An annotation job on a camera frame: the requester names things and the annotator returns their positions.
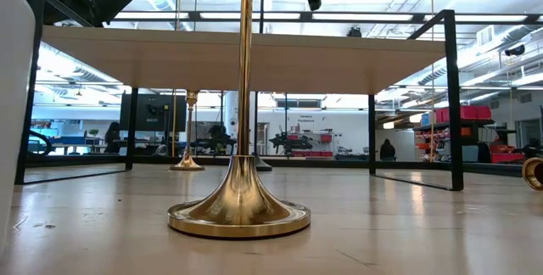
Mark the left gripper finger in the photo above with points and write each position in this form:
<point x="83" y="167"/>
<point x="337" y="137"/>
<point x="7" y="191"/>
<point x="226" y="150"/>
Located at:
<point x="116" y="3"/>

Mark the medium gold candlestick holder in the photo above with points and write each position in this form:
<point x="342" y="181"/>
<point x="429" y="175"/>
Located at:
<point x="187" y="164"/>

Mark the tall gold candlestick holder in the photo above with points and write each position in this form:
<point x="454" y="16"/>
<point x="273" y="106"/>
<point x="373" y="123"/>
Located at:
<point x="239" y="207"/>

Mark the short gold candlestick holder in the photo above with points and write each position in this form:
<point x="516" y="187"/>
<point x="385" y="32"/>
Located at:
<point x="535" y="175"/>

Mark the black monitor screen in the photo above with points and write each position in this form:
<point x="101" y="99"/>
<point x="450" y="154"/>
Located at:
<point x="152" y="113"/>

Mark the white curved panel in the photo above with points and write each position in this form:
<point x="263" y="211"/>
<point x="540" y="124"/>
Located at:
<point x="15" y="97"/>

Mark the person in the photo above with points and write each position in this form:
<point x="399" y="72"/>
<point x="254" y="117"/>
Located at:
<point x="387" y="152"/>
<point x="113" y="139"/>
<point x="218" y="133"/>

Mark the black shelf with red bins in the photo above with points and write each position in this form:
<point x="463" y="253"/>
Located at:
<point x="466" y="113"/>

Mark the red bins pile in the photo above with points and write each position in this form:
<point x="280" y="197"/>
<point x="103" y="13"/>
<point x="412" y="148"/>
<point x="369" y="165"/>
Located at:
<point x="507" y="157"/>

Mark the black horizontal frame beam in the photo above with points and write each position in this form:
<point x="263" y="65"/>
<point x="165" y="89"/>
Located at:
<point x="305" y="16"/>

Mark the wooden riser with black frame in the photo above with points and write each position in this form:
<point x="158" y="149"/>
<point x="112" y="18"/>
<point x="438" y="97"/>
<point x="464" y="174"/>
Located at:
<point x="254" y="63"/>

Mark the wall rack with red bins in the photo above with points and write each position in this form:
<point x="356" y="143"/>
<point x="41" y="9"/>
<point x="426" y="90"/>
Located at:
<point x="326" y="138"/>

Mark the black aluminium station frame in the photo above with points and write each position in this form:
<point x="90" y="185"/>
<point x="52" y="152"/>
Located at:
<point x="318" y="162"/>

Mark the black security camera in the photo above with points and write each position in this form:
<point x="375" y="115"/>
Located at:
<point x="515" y="50"/>

